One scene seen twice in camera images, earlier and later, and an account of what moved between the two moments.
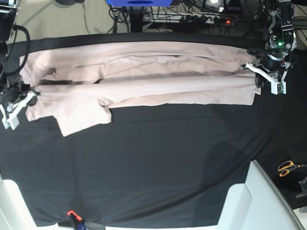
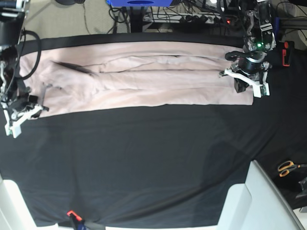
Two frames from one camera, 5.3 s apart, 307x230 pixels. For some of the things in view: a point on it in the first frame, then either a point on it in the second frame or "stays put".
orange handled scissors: x=284 y=167 stays put
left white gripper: x=10 y=110 to x=13 y=127
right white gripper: x=277 y=87 to x=260 y=89
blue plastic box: x=140 y=3 stays put
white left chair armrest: x=15 y=213 stays put
